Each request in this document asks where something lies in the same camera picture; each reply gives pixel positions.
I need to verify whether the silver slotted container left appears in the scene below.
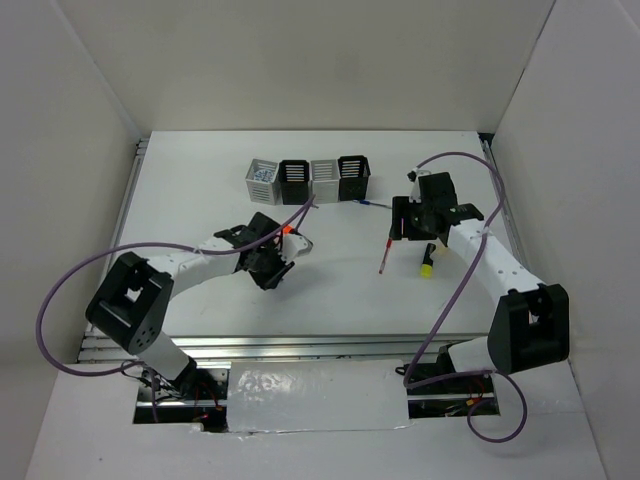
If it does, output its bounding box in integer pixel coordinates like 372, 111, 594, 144
245, 158, 279, 205

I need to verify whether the black yellow highlighter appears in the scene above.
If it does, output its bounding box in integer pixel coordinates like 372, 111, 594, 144
420, 243, 436, 278

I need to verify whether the blue patterned tape roll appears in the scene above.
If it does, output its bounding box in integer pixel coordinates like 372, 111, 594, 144
253, 168, 274, 183

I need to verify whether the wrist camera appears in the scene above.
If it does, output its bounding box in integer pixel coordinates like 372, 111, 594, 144
407, 167, 432, 203
279, 233, 313, 264

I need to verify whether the silver slotted container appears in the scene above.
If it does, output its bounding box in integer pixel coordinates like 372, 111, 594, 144
310, 159, 340, 204
245, 158, 279, 205

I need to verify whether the aluminium rail frame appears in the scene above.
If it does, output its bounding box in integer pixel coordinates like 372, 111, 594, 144
77, 132, 526, 426

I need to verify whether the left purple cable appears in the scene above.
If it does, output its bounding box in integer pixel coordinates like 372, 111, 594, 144
38, 194, 317, 426

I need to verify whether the black slotted container left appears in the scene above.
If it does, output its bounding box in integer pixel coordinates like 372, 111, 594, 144
278, 160, 310, 205

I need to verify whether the black slotted container right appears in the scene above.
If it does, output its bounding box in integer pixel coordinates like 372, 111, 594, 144
337, 155, 371, 201

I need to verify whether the silver foil sheet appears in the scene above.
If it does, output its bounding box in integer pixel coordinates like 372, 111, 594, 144
227, 359, 410, 433

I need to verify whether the black slotted container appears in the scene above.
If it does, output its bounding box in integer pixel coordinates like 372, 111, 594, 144
337, 155, 371, 201
278, 160, 310, 205

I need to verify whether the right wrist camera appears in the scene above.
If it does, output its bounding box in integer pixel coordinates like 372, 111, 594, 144
407, 167, 432, 203

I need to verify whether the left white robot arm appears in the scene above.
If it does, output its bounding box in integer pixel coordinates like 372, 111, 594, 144
86, 212, 313, 399

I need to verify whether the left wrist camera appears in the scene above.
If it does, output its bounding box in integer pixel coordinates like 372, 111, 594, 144
279, 233, 313, 264

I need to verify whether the blue ballpoint pen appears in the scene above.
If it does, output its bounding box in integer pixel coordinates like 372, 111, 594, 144
352, 199, 392, 210

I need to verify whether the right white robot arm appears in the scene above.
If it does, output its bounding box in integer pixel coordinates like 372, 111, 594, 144
390, 170, 570, 392

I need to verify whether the red gel pen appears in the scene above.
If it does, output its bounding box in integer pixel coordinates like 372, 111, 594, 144
378, 238, 393, 275

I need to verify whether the silver slotted container right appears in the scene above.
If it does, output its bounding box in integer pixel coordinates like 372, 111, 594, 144
310, 159, 340, 204

